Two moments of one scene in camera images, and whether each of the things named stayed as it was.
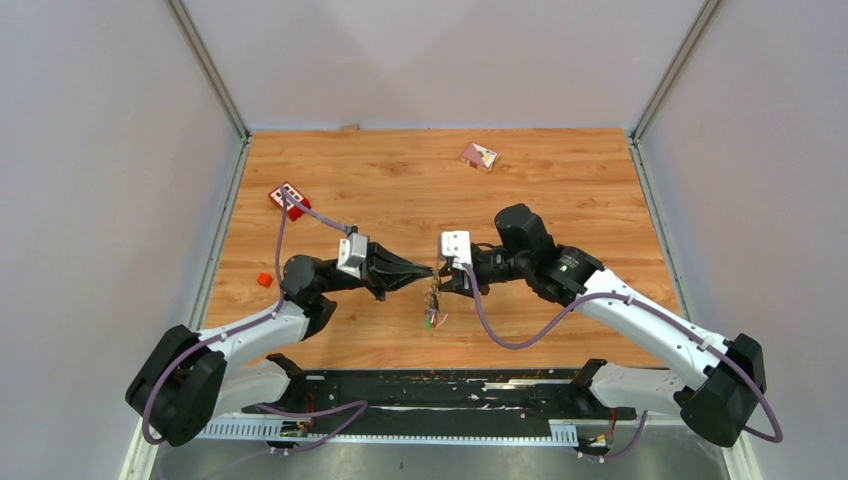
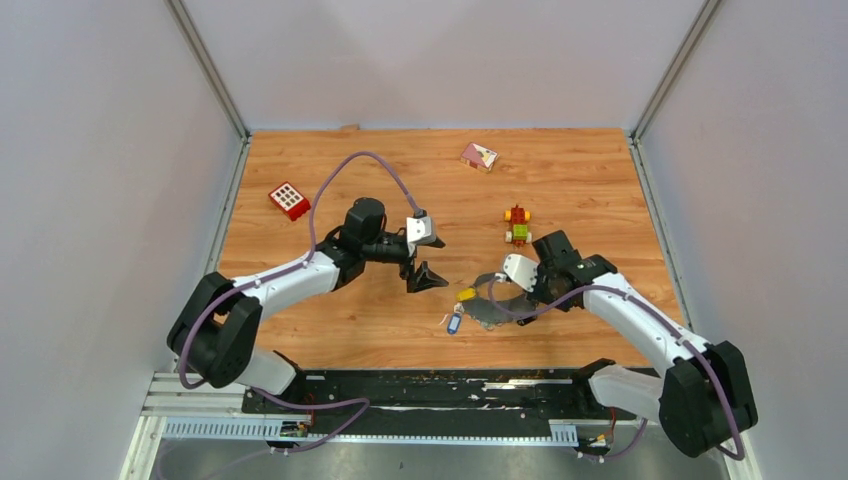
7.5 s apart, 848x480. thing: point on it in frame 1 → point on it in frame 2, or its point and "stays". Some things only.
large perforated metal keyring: (432, 298) → (493, 314)
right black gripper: (460, 282) → (536, 293)
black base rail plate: (531, 397) stays
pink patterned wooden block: (479, 157) stays
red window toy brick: (293, 212) stays
